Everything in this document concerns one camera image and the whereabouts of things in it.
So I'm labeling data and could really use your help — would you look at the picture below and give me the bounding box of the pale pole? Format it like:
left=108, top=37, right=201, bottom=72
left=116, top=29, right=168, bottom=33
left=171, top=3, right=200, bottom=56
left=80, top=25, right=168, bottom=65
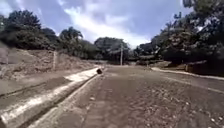
left=119, top=44, right=124, bottom=67

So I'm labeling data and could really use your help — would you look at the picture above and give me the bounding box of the brown cobblestone road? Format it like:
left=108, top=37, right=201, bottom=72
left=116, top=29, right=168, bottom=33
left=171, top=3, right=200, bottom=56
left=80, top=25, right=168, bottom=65
left=28, top=64, right=224, bottom=128

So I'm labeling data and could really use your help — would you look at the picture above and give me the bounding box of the grass and dirt verge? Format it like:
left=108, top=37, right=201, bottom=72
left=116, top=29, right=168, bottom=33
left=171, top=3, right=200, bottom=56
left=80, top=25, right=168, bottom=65
left=151, top=59, right=224, bottom=78

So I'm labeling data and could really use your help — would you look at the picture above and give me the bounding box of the pale concrete kerb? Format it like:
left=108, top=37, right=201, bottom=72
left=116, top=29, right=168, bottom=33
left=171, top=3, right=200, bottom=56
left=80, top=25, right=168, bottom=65
left=150, top=66, right=224, bottom=82
left=0, top=66, right=104, bottom=128

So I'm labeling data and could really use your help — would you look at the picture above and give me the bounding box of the brown earth bank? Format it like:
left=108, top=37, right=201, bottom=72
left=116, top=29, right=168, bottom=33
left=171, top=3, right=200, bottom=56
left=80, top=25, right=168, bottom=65
left=0, top=41, right=102, bottom=80

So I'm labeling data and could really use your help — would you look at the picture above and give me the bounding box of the row of dark trees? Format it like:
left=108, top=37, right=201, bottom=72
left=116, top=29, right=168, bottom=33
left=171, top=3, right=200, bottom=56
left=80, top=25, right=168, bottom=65
left=133, top=0, right=224, bottom=76

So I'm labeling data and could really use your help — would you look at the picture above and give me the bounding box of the short pale post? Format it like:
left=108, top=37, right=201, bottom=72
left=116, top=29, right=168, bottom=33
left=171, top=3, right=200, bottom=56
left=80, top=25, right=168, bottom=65
left=52, top=50, right=58, bottom=71

